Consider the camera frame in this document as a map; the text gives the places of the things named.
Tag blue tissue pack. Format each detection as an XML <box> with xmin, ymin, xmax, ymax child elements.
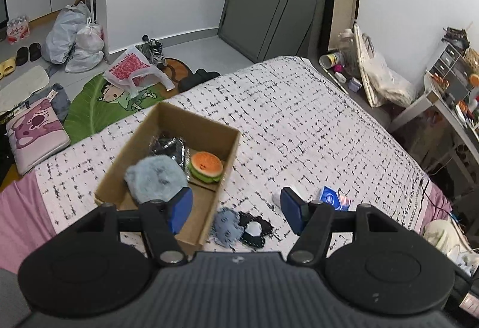
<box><xmin>318</xmin><ymin>186</ymin><xmax>351</xmax><ymax>211</ymax></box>

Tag grey blue plush ball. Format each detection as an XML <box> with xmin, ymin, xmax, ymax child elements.
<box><xmin>124</xmin><ymin>155</ymin><xmax>188</xmax><ymax>206</ymax></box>

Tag hamburger plush toy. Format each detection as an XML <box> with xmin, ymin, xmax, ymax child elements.
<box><xmin>188</xmin><ymin>151</ymin><xmax>224</xmax><ymax>184</ymax></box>

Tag black item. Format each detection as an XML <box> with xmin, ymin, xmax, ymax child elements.
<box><xmin>148</xmin><ymin>133</ymin><xmax>191</xmax><ymax>180</ymax></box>

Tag black white plush toy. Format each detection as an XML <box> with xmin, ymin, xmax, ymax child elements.
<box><xmin>239</xmin><ymin>212</ymin><xmax>274</xmax><ymax>249</ymax></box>

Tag small blue plush octopus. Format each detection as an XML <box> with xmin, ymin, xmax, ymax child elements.
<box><xmin>212</xmin><ymin>207</ymin><xmax>244</xmax><ymax>248</ymax></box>

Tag brown cardboard box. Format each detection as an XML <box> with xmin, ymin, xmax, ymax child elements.
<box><xmin>95</xmin><ymin>103</ymin><xmax>240</xmax><ymax>254</ymax></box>

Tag white black patterned blanket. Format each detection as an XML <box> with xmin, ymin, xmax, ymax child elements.
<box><xmin>34</xmin><ymin>57</ymin><xmax>431</xmax><ymax>255</ymax></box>

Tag pastel rolled duvet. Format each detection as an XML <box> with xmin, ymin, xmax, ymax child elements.
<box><xmin>422</xmin><ymin>218</ymin><xmax>478</xmax><ymax>277</ymax></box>

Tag green cartoon floor mat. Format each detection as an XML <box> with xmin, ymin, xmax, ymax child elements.
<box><xmin>63</xmin><ymin>74</ymin><xmax>179</xmax><ymax>145</ymax></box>

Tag pink bed sheet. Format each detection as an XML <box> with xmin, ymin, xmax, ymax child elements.
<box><xmin>0</xmin><ymin>171</ymin><xmax>56</xmax><ymax>274</ymax></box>

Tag small purple box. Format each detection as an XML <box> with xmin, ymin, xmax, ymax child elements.
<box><xmin>348</xmin><ymin>78</ymin><xmax>362</xmax><ymax>93</ymax></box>

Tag pink cartoon cushion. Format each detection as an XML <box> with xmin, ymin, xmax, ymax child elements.
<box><xmin>6</xmin><ymin>98</ymin><xmax>71</xmax><ymax>176</ymax></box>

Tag red white shopping bag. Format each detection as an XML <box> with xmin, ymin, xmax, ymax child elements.
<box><xmin>103</xmin><ymin>47</ymin><xmax>175</xmax><ymax>98</ymax></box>

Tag beige tote bags pile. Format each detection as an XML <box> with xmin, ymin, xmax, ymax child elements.
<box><xmin>352</xmin><ymin>23</ymin><xmax>417</xmax><ymax>107</ymax></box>

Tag white paper cup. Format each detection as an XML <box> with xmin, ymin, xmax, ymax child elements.
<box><xmin>318</xmin><ymin>51</ymin><xmax>342</xmax><ymax>69</ymax></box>

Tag white desk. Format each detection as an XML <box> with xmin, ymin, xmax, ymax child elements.
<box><xmin>386</xmin><ymin>71</ymin><xmax>479</xmax><ymax>179</ymax></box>

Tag white plastic bag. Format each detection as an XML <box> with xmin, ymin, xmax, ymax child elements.
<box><xmin>65</xmin><ymin>18</ymin><xmax>104</xmax><ymax>73</ymax></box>

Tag white floor mat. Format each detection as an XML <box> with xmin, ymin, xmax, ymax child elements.
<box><xmin>0</xmin><ymin>65</ymin><xmax>49</xmax><ymax>114</ymax></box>

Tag grey plastic bag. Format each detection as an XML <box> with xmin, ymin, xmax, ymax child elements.
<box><xmin>41</xmin><ymin>2</ymin><xmax>91</xmax><ymax>65</ymax></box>

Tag black slippers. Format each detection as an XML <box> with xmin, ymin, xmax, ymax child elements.
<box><xmin>16</xmin><ymin>43</ymin><xmax>41</xmax><ymax>66</ymax></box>

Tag yellow slippers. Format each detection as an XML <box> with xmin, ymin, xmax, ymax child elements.
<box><xmin>0</xmin><ymin>57</ymin><xmax>16</xmax><ymax>79</ymax></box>

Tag framed cork board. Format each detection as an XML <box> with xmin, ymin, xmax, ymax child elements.
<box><xmin>317</xmin><ymin>0</ymin><xmax>360</xmax><ymax>55</ymax></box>

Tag pack of pink bottles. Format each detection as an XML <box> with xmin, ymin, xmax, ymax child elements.
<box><xmin>7</xmin><ymin>15</ymin><xmax>30</xmax><ymax>44</ymax></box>

